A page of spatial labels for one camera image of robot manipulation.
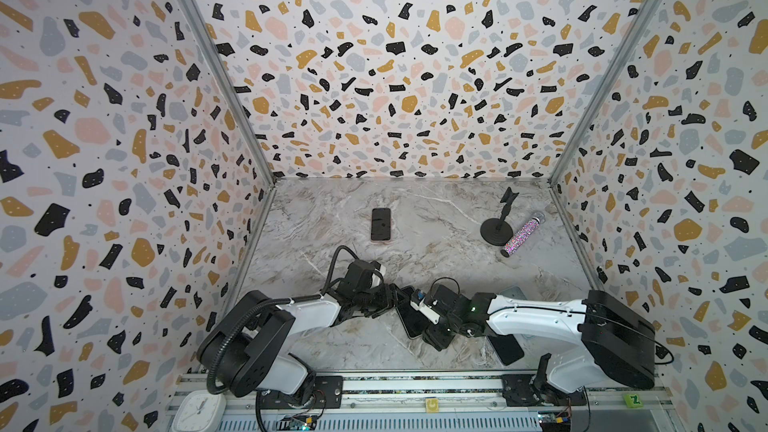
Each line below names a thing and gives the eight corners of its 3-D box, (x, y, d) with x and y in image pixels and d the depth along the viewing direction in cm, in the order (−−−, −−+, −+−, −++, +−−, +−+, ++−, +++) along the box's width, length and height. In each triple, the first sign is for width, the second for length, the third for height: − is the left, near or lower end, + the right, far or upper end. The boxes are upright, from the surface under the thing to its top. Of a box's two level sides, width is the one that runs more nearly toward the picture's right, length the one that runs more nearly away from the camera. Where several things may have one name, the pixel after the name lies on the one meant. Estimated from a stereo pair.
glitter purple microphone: (507, 259, 101) (511, 254, 98) (498, 252, 103) (500, 246, 100) (544, 222, 111) (547, 216, 109) (534, 216, 113) (537, 210, 110)
